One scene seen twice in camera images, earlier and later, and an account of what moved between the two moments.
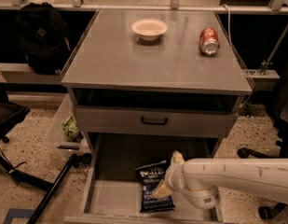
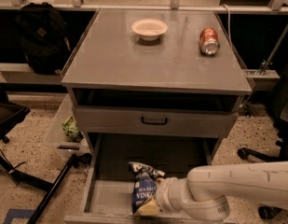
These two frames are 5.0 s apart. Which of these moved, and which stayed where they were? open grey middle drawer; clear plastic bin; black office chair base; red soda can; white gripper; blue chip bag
Moved: white gripper; blue chip bag
Stayed: red soda can; clear plastic bin; open grey middle drawer; black office chair base
